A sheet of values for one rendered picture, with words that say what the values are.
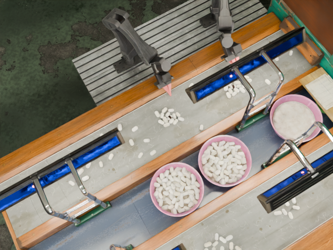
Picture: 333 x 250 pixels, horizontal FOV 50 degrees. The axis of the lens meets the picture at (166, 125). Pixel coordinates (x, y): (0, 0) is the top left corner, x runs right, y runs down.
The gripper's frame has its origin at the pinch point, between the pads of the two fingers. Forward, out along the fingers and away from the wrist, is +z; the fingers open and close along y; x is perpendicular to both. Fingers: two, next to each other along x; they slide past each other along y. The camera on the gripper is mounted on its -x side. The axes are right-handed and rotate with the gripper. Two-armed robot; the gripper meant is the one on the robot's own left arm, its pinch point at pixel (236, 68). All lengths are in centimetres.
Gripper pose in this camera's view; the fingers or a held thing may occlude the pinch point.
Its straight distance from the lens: 198.0
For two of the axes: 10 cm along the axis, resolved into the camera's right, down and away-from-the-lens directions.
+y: 8.6, -4.9, 1.3
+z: 4.2, 8.4, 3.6
